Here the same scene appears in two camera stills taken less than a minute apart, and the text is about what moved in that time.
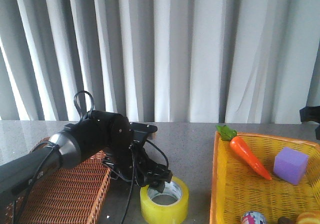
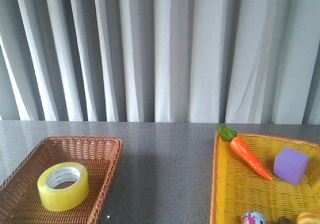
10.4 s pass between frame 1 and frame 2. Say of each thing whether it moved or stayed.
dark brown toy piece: stayed
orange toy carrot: stayed
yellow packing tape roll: moved
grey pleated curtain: stayed
